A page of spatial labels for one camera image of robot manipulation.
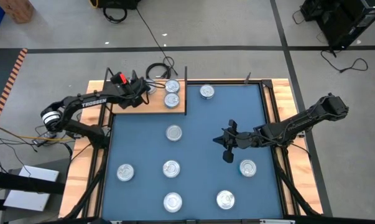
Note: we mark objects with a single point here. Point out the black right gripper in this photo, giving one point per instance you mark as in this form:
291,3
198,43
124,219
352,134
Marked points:
240,140

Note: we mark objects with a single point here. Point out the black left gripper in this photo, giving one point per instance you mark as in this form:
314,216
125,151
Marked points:
132,93

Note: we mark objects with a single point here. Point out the dark blue label seafood can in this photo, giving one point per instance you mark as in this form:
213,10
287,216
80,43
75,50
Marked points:
174,133
207,91
153,90

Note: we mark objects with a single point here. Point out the teal label seafood can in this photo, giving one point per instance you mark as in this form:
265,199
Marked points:
172,100
247,168
171,169
172,86

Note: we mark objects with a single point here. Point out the green white label seafood can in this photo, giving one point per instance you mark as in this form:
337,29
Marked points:
125,172
225,199
173,202

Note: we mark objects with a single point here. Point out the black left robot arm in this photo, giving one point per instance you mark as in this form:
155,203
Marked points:
94,103

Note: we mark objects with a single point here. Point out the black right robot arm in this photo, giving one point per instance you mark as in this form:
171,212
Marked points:
299,121

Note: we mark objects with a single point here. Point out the wooden shelf board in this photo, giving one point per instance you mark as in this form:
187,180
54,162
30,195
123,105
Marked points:
157,104

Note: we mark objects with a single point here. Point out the black case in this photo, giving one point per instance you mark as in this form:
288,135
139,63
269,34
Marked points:
118,3

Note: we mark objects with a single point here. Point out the white metal plate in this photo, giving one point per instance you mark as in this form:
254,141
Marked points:
112,222
277,221

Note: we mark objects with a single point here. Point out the black power adapter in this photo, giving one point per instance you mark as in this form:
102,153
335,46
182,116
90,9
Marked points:
38,142

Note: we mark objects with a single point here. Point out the black floor mat striped edge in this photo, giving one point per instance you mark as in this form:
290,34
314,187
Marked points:
0,71

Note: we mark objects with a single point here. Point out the brown cardboard box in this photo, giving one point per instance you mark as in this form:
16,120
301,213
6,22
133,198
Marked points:
17,9

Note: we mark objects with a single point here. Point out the thick black bar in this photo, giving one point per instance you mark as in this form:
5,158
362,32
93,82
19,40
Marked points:
25,183

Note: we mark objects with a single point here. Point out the white flat box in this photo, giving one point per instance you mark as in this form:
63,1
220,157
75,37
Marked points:
28,199

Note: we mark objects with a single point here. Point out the black equipment rack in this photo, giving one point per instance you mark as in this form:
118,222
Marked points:
349,21

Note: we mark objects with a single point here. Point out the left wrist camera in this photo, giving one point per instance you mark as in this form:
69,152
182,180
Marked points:
120,77

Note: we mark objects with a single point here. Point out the black metal table frame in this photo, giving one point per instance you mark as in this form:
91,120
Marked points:
224,221

